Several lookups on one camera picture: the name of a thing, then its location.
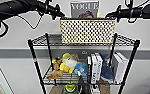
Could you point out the pale woven basket dark spots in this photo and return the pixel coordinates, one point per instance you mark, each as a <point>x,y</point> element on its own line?
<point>87,31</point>

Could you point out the pale yellow plush toy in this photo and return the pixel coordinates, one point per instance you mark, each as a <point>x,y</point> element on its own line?
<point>99,15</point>

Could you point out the white Vogue magazine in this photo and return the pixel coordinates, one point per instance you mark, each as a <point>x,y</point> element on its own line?
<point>84,7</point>

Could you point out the wide white box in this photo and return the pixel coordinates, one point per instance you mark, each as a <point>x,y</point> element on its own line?
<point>119,68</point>

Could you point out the yellow and white plush toy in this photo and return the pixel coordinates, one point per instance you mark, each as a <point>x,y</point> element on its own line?
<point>70,62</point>

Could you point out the blue bag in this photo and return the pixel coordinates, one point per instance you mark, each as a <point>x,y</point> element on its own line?
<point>106,71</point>

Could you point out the narrow white box black edge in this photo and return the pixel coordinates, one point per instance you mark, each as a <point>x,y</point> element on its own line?
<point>89,70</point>

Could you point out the small blue toy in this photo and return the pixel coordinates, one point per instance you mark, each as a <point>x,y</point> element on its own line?
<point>80,69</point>

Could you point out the small flat cardboard box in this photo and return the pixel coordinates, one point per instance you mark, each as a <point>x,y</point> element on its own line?
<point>57,91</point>

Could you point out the white door frame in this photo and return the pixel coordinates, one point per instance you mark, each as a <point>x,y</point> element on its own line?
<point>0,78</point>

